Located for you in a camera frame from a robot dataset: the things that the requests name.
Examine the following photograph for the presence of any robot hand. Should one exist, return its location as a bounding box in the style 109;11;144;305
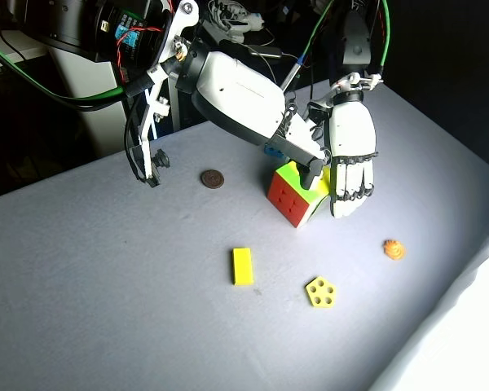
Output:
311;100;379;220
190;51;328;191

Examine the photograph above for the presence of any colourful puzzle cube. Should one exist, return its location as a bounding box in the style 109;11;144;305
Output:
267;160;332;229

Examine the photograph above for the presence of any white stick with blue tip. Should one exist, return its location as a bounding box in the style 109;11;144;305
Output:
280;55;309;91

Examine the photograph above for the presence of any blue two-hole rectangular block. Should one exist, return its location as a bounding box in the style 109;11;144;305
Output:
263;142;291;161

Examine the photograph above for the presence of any spare white robot hand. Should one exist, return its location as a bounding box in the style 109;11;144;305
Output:
207;0;267;45

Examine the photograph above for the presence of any dark chocolate sandwich cookie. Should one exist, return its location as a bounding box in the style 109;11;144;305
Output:
200;169;225;190

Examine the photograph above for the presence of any orange swirl toy biscuit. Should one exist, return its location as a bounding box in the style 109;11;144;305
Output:
381;239;408;261

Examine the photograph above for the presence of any white cabinet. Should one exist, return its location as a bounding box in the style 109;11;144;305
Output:
46;44;205;158

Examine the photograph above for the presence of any yellow pentagon block with holes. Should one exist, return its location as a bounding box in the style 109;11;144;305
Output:
304;275;337;310

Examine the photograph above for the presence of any yellow rectangular block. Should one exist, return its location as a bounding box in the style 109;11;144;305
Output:
231;247;256;287

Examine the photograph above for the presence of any grey table cloth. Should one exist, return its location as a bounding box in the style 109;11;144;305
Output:
0;79;489;391

